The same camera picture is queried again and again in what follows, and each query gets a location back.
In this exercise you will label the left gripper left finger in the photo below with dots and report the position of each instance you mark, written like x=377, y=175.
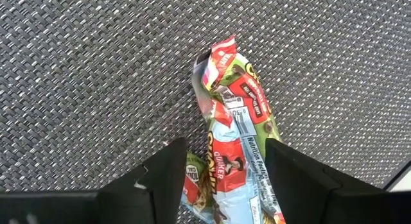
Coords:
x=167, y=172

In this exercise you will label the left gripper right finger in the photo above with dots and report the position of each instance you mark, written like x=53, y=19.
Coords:
x=295, y=179

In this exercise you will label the red and blue granola bar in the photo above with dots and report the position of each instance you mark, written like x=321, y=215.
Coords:
x=231, y=172

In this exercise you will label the red green chocolate chip bar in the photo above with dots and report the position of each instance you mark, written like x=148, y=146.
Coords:
x=247, y=86

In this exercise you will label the grey woven mat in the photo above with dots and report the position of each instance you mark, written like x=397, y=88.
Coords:
x=80, y=73

